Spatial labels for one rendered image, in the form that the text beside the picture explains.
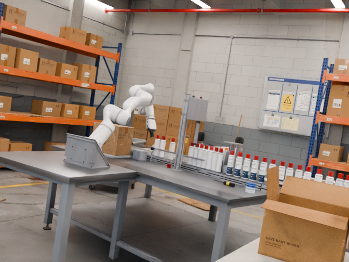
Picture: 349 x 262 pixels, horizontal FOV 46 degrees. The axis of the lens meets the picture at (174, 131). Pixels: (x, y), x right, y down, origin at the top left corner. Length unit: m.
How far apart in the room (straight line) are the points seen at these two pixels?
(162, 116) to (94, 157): 4.23
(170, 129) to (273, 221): 5.40
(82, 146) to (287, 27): 5.72
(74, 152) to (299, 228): 1.89
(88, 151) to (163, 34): 6.42
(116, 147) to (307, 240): 2.34
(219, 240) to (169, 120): 4.55
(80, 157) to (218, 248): 1.21
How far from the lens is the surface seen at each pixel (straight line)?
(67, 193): 2.75
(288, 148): 7.83
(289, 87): 7.77
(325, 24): 7.97
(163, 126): 7.21
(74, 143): 3.20
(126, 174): 3.13
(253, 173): 3.32
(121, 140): 3.84
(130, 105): 3.42
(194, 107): 3.53
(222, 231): 2.80
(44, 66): 7.24
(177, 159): 3.58
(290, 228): 1.87
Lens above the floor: 1.35
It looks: 3 degrees down
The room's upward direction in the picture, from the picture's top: 9 degrees clockwise
